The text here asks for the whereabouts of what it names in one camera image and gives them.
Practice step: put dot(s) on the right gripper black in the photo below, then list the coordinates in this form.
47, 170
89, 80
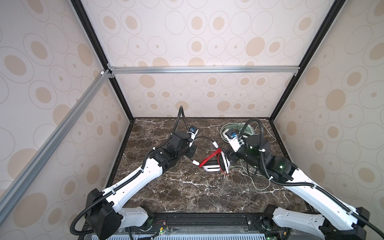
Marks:
230, 154

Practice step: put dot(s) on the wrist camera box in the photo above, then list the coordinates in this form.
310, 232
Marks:
194, 132
233, 139

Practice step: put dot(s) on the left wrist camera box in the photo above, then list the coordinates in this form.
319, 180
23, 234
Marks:
194, 132

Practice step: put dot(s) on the black corner frame post right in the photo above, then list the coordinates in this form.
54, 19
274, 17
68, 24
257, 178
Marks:
324, 28

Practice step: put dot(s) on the mint green headphones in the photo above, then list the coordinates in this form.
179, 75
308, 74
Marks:
228, 127

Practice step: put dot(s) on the silver aluminium rail left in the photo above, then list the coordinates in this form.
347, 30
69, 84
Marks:
29, 173

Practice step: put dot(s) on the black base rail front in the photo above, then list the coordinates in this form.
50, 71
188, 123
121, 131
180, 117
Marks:
210, 223

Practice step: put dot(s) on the silver aluminium rail back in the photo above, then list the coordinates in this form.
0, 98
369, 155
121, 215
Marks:
205, 70

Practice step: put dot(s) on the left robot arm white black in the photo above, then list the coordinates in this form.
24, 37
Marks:
105, 213

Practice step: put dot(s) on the silver aluminium rail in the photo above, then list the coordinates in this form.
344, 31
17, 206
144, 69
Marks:
29, 173
205, 70

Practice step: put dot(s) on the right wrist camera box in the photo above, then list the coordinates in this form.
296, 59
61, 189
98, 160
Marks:
233, 139

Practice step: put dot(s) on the black corner frame post left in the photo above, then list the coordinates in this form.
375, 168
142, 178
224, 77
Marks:
96, 44

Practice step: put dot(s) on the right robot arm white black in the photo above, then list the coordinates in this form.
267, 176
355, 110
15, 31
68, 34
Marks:
335, 220

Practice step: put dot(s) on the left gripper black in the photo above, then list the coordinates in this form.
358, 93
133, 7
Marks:
190, 153

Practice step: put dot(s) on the black corner frame post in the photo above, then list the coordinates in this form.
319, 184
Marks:
96, 44
324, 28

